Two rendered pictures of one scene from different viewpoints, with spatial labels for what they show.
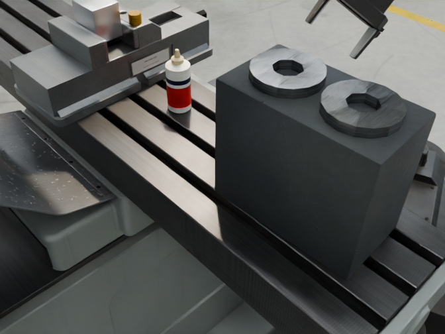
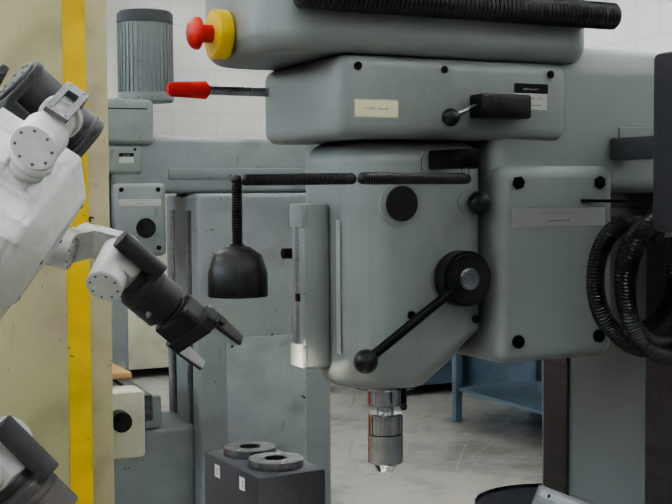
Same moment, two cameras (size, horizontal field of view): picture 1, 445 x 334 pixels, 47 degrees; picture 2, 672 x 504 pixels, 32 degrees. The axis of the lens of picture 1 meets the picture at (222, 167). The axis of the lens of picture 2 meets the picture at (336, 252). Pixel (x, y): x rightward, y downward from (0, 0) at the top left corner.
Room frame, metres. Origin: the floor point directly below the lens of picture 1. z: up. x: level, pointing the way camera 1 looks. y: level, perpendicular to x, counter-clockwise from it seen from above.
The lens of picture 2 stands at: (2.27, 0.62, 1.57)
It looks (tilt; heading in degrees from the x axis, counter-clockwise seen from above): 3 degrees down; 199
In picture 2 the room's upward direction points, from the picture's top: straight up
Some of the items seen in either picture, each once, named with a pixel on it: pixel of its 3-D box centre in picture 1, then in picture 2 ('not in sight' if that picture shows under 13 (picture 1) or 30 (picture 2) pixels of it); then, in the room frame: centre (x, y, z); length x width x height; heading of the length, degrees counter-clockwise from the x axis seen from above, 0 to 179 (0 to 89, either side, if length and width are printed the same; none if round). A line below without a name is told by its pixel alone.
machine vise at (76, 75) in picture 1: (116, 45); not in sight; (0.82, 0.19, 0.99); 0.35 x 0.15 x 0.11; 136
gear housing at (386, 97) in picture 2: not in sight; (412, 105); (0.75, 0.22, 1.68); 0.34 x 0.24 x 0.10; 135
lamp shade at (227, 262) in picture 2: not in sight; (237, 270); (0.99, 0.07, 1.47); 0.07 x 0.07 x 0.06
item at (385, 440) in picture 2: not in sight; (385, 440); (0.78, 0.19, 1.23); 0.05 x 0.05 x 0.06
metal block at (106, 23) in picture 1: (97, 17); not in sight; (0.80, 0.22, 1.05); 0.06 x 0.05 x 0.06; 46
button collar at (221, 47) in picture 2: not in sight; (219, 34); (0.94, 0.02, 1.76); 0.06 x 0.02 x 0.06; 45
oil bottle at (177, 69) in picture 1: (178, 79); not in sight; (0.72, 0.08, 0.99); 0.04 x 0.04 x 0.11
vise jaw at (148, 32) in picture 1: (126, 22); not in sight; (0.84, 0.18, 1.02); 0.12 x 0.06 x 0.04; 46
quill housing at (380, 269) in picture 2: not in sight; (387, 262); (0.77, 0.19, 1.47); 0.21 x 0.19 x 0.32; 45
